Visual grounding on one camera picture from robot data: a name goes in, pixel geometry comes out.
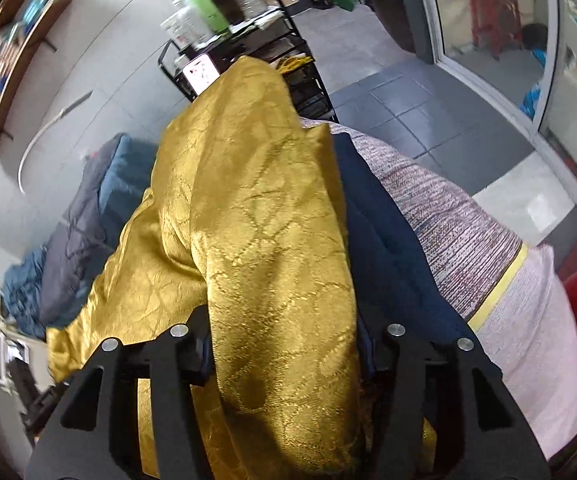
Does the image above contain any dark navy cloth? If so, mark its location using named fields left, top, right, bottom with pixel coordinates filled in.
left=331, top=132, right=476, bottom=356

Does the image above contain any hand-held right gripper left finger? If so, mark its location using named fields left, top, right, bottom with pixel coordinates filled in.
left=23, top=305, right=214, bottom=480

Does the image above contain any blue duvet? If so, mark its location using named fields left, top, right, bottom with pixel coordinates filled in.
left=1, top=132, right=162, bottom=338

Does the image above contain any white container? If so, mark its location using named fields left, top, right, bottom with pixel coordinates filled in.
left=161, top=7, right=214, bottom=51

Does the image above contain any pink polka dot sheet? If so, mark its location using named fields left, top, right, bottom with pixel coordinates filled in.
left=478, top=245, right=577, bottom=461

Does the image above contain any green bottle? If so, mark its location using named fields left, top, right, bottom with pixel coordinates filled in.
left=184, top=0, right=232, bottom=36

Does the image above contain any black stand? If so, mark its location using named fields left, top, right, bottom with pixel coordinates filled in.
left=6, top=360, right=69, bottom=441

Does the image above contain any grey blanket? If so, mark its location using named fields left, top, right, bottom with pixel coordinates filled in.
left=38, top=150, right=154, bottom=326

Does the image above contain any yellow cloth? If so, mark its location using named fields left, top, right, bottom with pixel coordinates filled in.
left=276, top=55, right=314, bottom=73

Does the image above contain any dark plant pot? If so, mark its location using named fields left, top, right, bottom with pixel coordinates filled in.
left=368, top=0, right=416, bottom=53

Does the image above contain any black wire rack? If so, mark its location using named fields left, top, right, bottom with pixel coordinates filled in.
left=157, top=5, right=339, bottom=123

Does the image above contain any striped knit cloth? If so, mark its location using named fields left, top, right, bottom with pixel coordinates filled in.
left=298, top=117, right=529, bottom=333

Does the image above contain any glass sliding door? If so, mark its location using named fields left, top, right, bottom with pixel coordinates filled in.
left=411, top=0, right=577, bottom=226

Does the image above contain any white floor mat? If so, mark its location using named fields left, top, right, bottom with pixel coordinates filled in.
left=473, top=152, right=576, bottom=246

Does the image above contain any wooden wall shelf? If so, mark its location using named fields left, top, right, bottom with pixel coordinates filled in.
left=0, top=0, right=74, bottom=171

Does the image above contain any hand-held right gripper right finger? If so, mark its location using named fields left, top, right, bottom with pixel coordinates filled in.
left=358, top=322, right=551, bottom=480

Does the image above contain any dark brown bottle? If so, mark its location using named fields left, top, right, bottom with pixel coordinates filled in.
left=211, top=0, right=246, bottom=26

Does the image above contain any white box with red print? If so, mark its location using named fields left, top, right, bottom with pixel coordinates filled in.
left=182, top=55, right=219, bottom=96

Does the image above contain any white curved tube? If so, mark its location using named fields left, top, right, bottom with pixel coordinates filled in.
left=18, top=91, right=94, bottom=196

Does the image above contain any gold satin jacket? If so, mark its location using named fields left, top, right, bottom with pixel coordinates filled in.
left=46, top=55, right=436, bottom=480

